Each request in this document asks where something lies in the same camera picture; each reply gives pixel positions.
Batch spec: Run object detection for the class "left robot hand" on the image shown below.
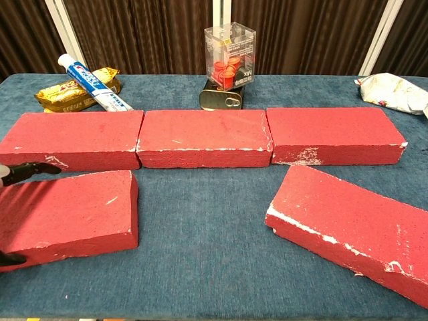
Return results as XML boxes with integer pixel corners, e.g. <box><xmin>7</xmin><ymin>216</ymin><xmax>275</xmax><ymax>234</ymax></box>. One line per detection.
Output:
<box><xmin>0</xmin><ymin>162</ymin><xmax>63</xmax><ymax>268</ymax></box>

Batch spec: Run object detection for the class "red brick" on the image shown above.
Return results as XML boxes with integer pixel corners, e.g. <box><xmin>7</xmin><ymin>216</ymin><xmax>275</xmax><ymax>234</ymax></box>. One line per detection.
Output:
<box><xmin>0</xmin><ymin>169</ymin><xmax>140</xmax><ymax>272</ymax></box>
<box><xmin>265</xmin><ymin>165</ymin><xmax>428</xmax><ymax>309</ymax></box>
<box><xmin>135</xmin><ymin>109</ymin><xmax>274</xmax><ymax>169</ymax></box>
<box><xmin>265</xmin><ymin>106</ymin><xmax>409</xmax><ymax>167</ymax></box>
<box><xmin>0</xmin><ymin>110</ymin><xmax>144</xmax><ymax>173</ymax></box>

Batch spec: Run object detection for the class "gold foil snack packet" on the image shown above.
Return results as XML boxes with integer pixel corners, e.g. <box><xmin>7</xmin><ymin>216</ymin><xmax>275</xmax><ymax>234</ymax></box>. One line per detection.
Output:
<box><xmin>34</xmin><ymin>66</ymin><xmax>122</xmax><ymax>114</ymax></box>

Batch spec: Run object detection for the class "blue white toothpaste tube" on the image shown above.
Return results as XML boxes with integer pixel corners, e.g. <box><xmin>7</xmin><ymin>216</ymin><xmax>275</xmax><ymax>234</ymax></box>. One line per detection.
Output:
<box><xmin>57</xmin><ymin>53</ymin><xmax>134</xmax><ymax>112</ymax></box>

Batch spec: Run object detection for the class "brown pleated curtain panel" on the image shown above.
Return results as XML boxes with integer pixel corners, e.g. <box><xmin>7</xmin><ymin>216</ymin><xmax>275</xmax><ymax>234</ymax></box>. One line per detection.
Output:
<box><xmin>372</xmin><ymin>0</ymin><xmax>428</xmax><ymax>77</ymax></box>
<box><xmin>0</xmin><ymin>0</ymin><xmax>76</xmax><ymax>83</ymax></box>
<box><xmin>231</xmin><ymin>0</ymin><xmax>385</xmax><ymax>76</ymax></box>
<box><xmin>63</xmin><ymin>0</ymin><xmax>215</xmax><ymax>75</ymax></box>

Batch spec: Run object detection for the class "blue table cloth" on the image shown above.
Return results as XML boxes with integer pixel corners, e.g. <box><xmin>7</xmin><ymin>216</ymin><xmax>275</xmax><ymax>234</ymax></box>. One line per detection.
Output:
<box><xmin>0</xmin><ymin>73</ymin><xmax>428</xmax><ymax>321</ymax></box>

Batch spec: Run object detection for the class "gold black tin can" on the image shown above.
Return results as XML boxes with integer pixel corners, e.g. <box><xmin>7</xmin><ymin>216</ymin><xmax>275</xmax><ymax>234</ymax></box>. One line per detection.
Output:
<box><xmin>199</xmin><ymin>86</ymin><xmax>245</xmax><ymax>111</ymax></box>

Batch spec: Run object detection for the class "clear box with red caps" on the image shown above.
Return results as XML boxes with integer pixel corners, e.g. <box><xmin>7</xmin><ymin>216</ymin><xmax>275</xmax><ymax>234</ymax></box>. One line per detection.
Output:
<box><xmin>203</xmin><ymin>21</ymin><xmax>257</xmax><ymax>92</ymax></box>

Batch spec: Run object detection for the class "white crumpled snack bag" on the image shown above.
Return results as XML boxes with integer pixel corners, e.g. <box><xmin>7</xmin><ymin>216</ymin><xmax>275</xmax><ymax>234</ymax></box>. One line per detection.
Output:
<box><xmin>354</xmin><ymin>72</ymin><xmax>428</xmax><ymax>120</ymax></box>

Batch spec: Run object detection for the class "white metal frame post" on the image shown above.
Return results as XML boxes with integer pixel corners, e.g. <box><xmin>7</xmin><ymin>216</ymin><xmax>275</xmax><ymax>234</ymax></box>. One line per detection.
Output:
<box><xmin>213</xmin><ymin>0</ymin><xmax>233</xmax><ymax>33</ymax></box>
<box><xmin>45</xmin><ymin>0</ymin><xmax>88</xmax><ymax>70</ymax></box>
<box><xmin>358</xmin><ymin>0</ymin><xmax>405</xmax><ymax>77</ymax></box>

